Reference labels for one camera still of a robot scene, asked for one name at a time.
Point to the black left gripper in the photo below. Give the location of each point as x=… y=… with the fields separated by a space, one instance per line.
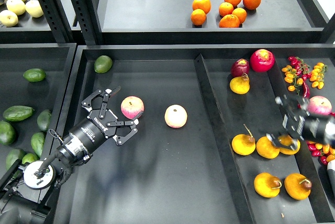
x=101 y=125

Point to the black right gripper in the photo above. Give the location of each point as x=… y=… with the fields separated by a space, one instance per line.
x=301 y=124

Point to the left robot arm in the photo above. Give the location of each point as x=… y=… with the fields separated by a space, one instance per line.
x=26 y=188

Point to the yellow pear with stem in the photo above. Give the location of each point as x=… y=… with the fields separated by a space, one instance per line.
x=244 y=144

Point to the green avocado tray corner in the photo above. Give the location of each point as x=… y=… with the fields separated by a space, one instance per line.
x=103 y=64

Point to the dark avocado by tray edge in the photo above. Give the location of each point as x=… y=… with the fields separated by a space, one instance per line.
x=43 y=120

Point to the green avocado left tray top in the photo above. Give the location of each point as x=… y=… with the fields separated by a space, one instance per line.
x=34 y=75

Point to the dark green avocado long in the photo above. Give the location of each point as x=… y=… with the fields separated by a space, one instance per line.
x=18 y=113

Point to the dark avocado bottom left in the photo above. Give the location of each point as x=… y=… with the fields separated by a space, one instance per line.
x=13 y=155

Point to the dark avocado far left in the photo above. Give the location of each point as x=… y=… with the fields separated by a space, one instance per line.
x=7 y=133

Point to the pale yellow pear right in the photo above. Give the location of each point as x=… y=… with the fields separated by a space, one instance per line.
x=33 y=8

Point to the pale yellow pear front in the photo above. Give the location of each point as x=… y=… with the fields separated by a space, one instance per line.
x=8 y=18

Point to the pink apple left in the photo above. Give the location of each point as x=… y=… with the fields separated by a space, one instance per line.
x=131 y=106

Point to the pink apple far right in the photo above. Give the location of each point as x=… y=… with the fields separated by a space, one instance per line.
x=319 y=105

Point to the red chili pepper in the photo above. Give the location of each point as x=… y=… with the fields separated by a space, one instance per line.
x=306 y=91

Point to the cherry tomato bunch lower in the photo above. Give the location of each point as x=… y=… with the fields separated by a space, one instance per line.
x=323 y=152

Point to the cherry tomato bunch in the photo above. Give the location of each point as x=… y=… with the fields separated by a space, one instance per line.
x=298 y=70
x=323 y=152

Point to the cherry tomato bunch upper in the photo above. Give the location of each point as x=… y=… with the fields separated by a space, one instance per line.
x=298 y=70

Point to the pale pink apple centre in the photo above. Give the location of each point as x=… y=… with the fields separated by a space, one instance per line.
x=175 y=116

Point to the red apple top right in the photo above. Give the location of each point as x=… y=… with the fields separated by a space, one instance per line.
x=262 y=60

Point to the dark red apple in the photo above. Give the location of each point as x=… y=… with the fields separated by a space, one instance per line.
x=240 y=67

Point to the black left tray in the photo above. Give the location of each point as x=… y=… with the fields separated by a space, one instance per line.
x=56 y=60

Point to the black tray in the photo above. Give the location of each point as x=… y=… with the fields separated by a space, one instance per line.
x=56 y=60
x=174 y=175

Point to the black centre tray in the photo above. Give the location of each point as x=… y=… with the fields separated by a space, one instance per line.
x=174 y=175

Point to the black tray divider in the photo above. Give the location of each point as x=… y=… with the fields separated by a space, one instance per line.
x=228 y=161

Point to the black metal shelf rack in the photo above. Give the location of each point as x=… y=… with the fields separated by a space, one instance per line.
x=98 y=22

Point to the orange front bottom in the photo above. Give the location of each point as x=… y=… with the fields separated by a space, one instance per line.
x=229 y=21

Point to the orange right small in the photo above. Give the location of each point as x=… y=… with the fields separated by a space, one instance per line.
x=241 y=13

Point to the orange small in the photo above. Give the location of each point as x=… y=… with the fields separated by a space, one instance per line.
x=241 y=13
x=225 y=8

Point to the orange top right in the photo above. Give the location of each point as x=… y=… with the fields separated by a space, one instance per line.
x=251 y=4

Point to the orange centre small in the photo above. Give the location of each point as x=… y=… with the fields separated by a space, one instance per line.
x=225 y=8

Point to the orange lower left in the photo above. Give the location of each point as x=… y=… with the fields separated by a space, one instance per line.
x=198 y=17

